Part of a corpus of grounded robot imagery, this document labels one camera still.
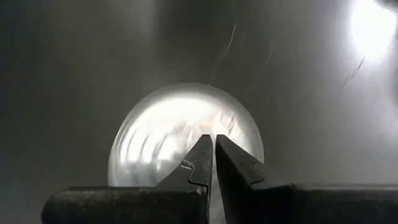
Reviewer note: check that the silver can blue white label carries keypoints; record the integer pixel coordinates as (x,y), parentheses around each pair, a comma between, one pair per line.
(174,124)

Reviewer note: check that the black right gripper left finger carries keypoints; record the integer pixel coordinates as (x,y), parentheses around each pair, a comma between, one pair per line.
(124,205)

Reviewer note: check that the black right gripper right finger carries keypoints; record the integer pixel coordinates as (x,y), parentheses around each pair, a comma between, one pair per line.
(311,205)

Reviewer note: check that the black table mat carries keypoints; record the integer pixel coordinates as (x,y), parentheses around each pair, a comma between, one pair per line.
(62,93)

